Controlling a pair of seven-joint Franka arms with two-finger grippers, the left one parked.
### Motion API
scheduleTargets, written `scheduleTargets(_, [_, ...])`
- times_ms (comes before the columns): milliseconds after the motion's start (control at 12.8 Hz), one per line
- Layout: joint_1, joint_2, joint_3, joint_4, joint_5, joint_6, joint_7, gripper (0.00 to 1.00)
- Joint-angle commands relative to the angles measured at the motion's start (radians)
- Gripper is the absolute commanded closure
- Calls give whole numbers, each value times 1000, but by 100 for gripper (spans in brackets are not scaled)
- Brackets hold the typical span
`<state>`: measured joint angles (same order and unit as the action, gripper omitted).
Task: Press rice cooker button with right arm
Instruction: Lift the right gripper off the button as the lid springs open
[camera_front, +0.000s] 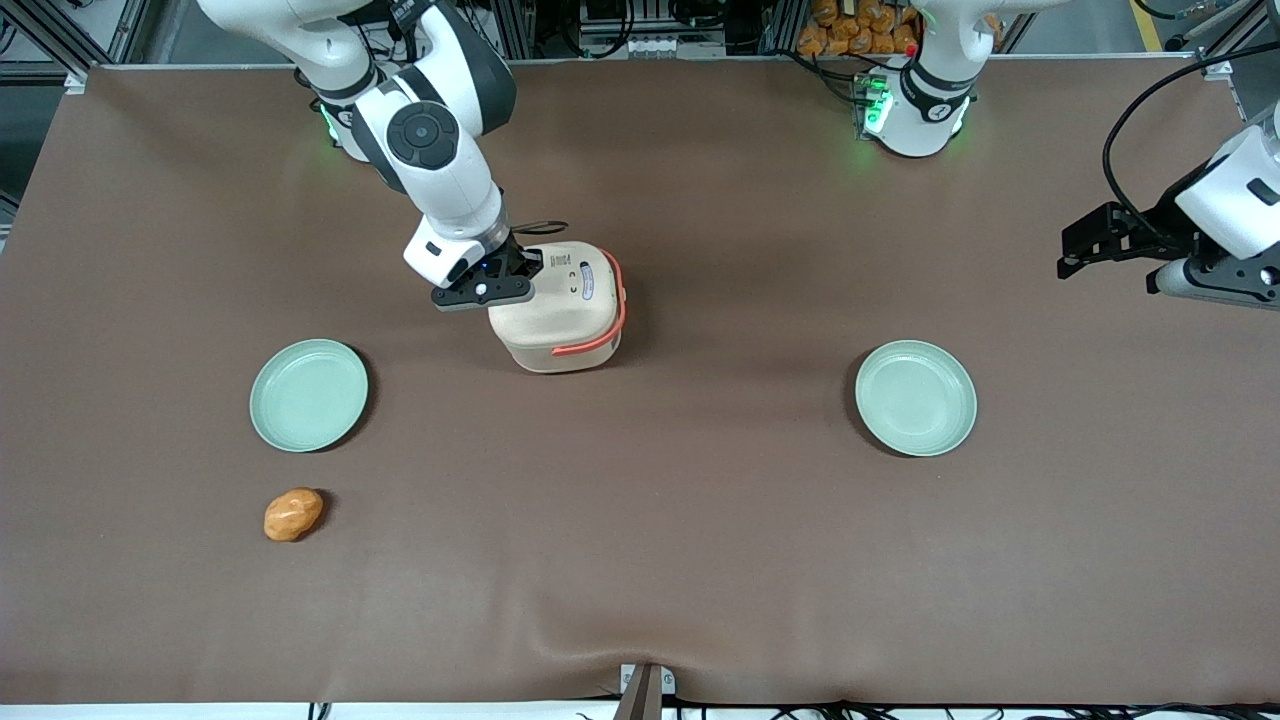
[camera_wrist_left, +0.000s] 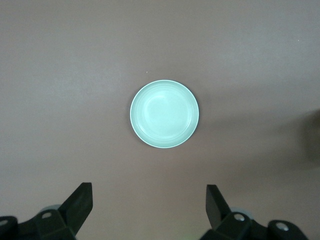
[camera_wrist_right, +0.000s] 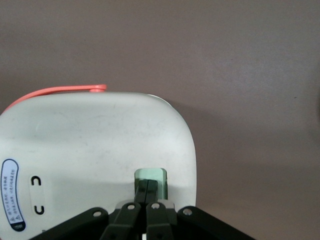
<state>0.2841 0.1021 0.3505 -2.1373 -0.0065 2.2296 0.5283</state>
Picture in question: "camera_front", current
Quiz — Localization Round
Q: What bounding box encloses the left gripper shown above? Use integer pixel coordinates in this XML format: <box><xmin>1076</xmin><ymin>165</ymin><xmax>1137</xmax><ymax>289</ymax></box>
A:
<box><xmin>1057</xmin><ymin>125</ymin><xmax>1280</xmax><ymax>281</ymax></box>

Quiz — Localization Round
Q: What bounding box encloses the orange-brown bread roll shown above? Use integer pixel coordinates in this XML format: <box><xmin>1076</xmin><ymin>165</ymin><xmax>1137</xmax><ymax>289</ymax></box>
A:
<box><xmin>263</xmin><ymin>487</ymin><xmax>326</xmax><ymax>543</ymax></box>

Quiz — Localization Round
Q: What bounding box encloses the metal table clamp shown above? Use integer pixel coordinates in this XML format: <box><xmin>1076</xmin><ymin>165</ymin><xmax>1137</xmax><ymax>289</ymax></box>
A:
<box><xmin>612</xmin><ymin>663</ymin><xmax>677</xmax><ymax>720</ymax></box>

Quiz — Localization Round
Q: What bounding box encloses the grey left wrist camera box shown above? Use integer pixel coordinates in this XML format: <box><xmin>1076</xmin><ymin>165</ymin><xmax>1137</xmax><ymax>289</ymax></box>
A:
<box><xmin>1146</xmin><ymin>257</ymin><xmax>1280</xmax><ymax>310</ymax></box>

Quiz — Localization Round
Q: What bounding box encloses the grey electronics box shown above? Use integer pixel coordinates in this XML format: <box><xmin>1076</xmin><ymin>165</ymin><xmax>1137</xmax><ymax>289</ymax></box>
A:
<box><xmin>578</xmin><ymin>0</ymin><xmax>729</xmax><ymax>59</ymax></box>

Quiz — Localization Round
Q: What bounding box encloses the brown table cloth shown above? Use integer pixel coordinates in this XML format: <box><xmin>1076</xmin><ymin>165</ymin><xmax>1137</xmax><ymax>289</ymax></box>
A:
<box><xmin>0</xmin><ymin>56</ymin><xmax>1280</xmax><ymax>706</ymax></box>

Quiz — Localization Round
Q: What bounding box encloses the bag of orange breads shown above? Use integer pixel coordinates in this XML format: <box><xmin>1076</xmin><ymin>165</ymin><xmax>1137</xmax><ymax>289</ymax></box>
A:
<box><xmin>796</xmin><ymin>0</ymin><xmax>923</xmax><ymax>58</ymax></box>

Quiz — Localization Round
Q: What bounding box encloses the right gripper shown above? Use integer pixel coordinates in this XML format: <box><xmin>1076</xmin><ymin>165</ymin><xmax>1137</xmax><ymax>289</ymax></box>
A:
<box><xmin>403</xmin><ymin>214</ymin><xmax>547</xmax><ymax>293</ymax></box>

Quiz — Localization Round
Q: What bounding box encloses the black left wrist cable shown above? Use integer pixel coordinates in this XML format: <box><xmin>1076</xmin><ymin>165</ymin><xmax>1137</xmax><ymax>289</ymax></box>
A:
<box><xmin>1102</xmin><ymin>42</ymin><xmax>1280</xmax><ymax>236</ymax></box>

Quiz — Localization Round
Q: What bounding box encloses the cream rice cooker orange handle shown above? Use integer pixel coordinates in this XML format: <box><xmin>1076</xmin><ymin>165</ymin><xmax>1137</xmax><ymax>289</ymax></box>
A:
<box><xmin>486</xmin><ymin>240</ymin><xmax>628</xmax><ymax>375</ymax></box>

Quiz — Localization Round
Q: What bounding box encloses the pale green round plate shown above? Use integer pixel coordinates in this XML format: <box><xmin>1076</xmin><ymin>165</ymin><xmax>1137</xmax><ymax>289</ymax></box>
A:
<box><xmin>249</xmin><ymin>339</ymin><xmax>370</xmax><ymax>454</ymax></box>
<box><xmin>854</xmin><ymin>340</ymin><xmax>979</xmax><ymax>458</ymax></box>

